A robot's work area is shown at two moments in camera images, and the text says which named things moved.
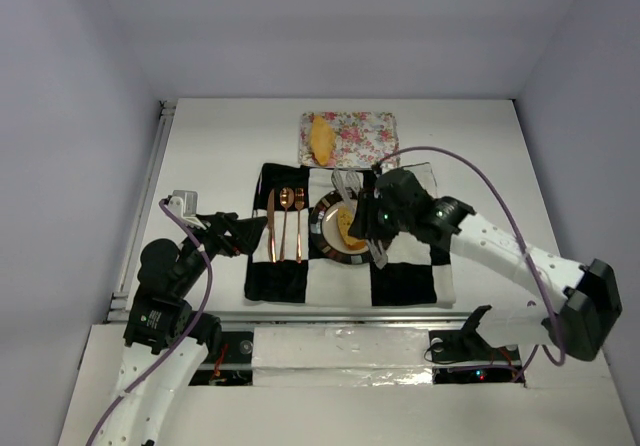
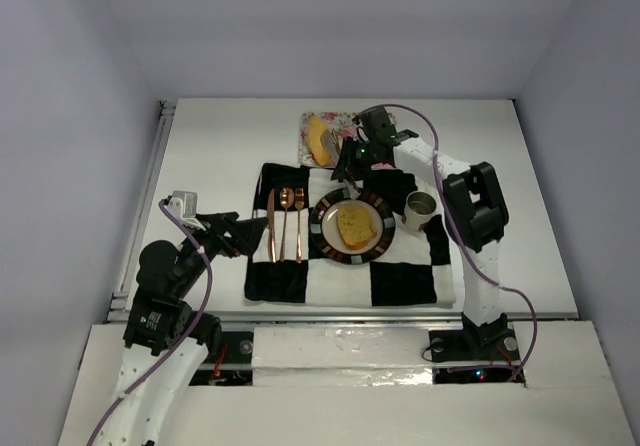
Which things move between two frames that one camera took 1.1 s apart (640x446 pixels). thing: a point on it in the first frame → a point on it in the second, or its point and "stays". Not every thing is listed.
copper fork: x=299 y=200 stays
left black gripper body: x=223 y=231 stays
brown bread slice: x=345 y=216 stays
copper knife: x=270 y=225 stays
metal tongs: x=350 y=186 → x=332 y=141
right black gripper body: x=368 y=214 → x=353 y=161
